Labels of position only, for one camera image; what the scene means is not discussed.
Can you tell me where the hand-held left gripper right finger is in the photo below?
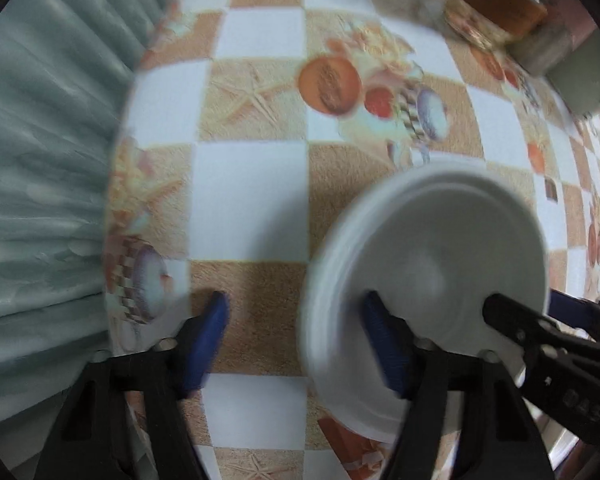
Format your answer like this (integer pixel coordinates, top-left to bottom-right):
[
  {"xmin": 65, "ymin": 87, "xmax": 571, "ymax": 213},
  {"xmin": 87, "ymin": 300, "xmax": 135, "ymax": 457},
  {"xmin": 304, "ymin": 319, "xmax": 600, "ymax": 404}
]
[{"xmin": 362, "ymin": 291, "xmax": 556, "ymax": 480}]

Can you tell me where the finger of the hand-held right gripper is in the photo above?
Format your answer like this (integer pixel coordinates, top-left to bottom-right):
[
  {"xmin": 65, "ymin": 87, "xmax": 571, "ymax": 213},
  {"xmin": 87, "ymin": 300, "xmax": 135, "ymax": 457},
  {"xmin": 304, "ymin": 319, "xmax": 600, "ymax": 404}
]
[
  {"xmin": 550, "ymin": 289, "xmax": 600, "ymax": 335},
  {"xmin": 482, "ymin": 294, "xmax": 581, "ymax": 361}
]

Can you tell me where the pale green curtain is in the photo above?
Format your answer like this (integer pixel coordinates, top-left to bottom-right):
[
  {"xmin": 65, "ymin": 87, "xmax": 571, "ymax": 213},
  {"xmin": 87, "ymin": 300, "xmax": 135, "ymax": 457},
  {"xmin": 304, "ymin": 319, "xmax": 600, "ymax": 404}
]
[{"xmin": 0, "ymin": 0, "xmax": 181, "ymax": 463}]

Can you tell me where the orange box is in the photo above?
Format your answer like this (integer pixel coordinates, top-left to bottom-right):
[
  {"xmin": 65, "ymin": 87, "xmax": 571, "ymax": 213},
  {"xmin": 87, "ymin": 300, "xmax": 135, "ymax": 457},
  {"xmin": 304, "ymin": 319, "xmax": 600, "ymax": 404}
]
[{"xmin": 444, "ymin": 0, "xmax": 549, "ymax": 52}]

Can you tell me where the grey green container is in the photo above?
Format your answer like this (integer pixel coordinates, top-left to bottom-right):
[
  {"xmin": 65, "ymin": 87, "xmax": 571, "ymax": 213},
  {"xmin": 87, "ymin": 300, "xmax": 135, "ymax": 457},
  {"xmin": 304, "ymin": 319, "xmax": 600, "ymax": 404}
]
[{"xmin": 509, "ymin": 24, "xmax": 600, "ymax": 117}]

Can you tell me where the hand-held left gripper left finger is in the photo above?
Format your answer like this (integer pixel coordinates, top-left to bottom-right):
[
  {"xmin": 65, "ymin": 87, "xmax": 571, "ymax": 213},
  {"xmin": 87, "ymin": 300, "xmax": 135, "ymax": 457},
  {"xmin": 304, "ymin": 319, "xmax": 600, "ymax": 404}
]
[{"xmin": 32, "ymin": 291, "xmax": 230, "ymax": 480}]

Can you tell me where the checkered printed tablecloth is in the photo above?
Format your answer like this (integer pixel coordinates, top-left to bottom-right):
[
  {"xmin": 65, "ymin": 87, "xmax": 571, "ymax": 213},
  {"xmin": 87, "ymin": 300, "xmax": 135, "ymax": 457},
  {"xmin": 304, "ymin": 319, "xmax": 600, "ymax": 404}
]
[{"xmin": 102, "ymin": 0, "xmax": 600, "ymax": 480}]

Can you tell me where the small white foam bowl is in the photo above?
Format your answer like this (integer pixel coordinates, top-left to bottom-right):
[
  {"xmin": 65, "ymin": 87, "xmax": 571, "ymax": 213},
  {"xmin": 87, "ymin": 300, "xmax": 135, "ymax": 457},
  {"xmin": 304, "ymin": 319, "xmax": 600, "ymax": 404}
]
[{"xmin": 299, "ymin": 162, "xmax": 551, "ymax": 447}]

